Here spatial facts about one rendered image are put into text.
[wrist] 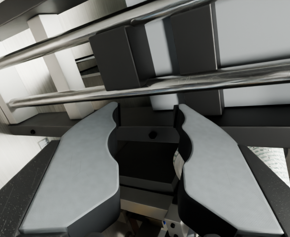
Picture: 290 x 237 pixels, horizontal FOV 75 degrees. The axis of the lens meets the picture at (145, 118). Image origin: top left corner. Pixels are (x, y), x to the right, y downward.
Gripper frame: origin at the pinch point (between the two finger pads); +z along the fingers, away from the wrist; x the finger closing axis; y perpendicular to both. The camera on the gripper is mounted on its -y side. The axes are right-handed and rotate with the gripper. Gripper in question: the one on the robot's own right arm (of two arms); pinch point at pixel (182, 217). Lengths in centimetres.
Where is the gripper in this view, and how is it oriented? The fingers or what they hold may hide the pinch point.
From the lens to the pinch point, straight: 54.2
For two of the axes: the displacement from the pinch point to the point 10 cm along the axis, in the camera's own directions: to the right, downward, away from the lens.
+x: -2.4, -8.9, -3.8
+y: 8.6, -0.2, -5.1
